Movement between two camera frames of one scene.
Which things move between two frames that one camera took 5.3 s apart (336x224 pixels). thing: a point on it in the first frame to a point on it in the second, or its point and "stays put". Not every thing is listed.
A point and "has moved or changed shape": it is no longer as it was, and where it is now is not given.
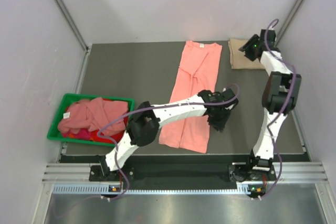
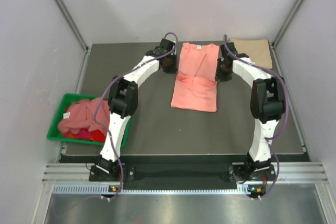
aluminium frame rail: (284, 172) stays put
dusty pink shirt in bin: (92, 115) stays put
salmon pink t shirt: (198, 72) has moved or changed shape
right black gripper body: (249, 52) to (221, 73)
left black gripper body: (223, 111) to (170, 65)
